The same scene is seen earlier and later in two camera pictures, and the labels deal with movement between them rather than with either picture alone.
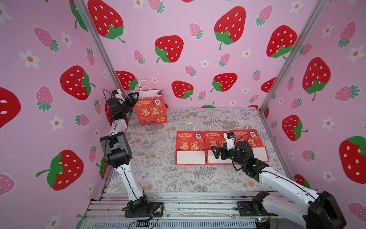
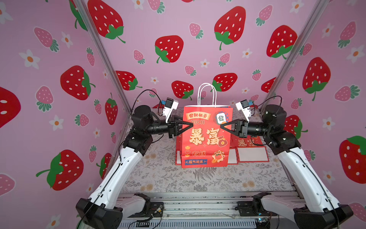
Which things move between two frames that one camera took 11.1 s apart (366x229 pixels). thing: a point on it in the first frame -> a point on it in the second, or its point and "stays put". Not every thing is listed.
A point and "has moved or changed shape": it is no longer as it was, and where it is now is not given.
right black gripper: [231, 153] -> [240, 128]
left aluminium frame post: [82, 6] stays put
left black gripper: [133, 102] -> [172, 128]
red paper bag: [213, 139] has moved or changed shape
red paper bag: [150, 107] -> [207, 144]
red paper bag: [259, 151] stays put
